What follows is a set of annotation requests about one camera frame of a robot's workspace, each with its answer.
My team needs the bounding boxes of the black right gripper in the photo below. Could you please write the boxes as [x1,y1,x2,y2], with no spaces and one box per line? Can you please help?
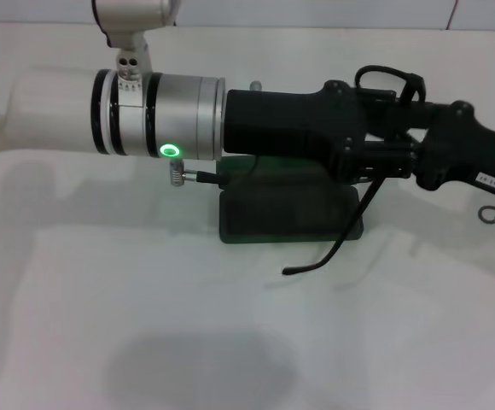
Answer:
[399,99,495,192]

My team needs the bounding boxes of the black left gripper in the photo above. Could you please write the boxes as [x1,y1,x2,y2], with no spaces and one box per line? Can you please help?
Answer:
[223,79,416,186]

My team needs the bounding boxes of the black glasses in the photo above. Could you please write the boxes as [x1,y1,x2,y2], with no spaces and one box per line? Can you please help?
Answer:
[281,63,427,278]

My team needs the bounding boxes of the green glasses case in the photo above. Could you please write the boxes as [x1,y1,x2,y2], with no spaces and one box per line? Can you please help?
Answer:
[215,155,366,246]

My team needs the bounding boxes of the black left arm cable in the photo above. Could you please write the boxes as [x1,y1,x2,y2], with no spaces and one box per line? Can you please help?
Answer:
[168,154,262,190]

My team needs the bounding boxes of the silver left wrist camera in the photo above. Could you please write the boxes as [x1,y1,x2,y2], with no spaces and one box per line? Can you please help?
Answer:
[90,0,181,83]

